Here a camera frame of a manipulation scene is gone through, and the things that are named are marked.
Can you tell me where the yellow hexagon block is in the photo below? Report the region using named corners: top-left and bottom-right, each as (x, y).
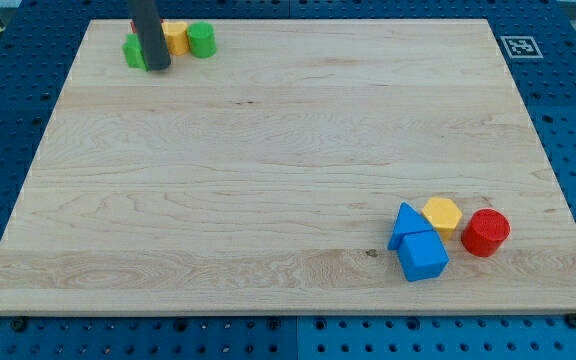
top-left (421, 197), bottom-right (463, 242)

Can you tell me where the green star block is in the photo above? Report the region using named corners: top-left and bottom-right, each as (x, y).
top-left (122, 34), bottom-right (148, 71)

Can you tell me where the red cylinder block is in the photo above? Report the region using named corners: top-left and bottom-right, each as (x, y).
top-left (461, 208), bottom-right (511, 257)

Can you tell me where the yellow heart block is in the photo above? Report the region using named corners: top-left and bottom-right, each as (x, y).
top-left (162, 21), bottom-right (190, 56)

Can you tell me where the blue cube block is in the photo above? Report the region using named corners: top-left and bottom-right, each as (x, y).
top-left (398, 230), bottom-right (450, 282)

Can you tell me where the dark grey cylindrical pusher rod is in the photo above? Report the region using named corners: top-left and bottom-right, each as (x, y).
top-left (127, 0), bottom-right (171, 71)

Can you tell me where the blue triangle block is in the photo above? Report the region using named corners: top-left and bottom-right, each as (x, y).
top-left (386, 202), bottom-right (433, 251)

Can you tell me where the white fiducial marker tag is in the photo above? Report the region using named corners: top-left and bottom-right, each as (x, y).
top-left (500, 35), bottom-right (543, 59)

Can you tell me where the green cylinder block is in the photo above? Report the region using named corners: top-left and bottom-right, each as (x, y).
top-left (187, 21), bottom-right (217, 58)

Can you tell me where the red block behind rod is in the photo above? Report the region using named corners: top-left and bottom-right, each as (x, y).
top-left (130, 18), bottom-right (165, 34)

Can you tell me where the light wooden board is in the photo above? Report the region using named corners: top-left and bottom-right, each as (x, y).
top-left (0, 19), bottom-right (576, 317)

